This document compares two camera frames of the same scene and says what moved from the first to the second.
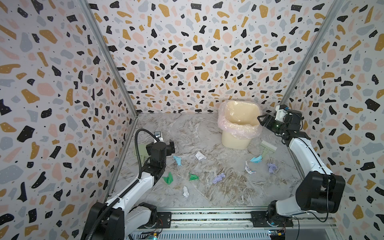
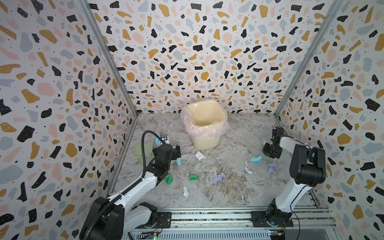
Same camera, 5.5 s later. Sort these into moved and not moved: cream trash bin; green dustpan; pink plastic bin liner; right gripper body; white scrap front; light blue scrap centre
Moved: cream trash bin; right gripper body; pink plastic bin liner
Not moved: green dustpan; white scrap front; light blue scrap centre
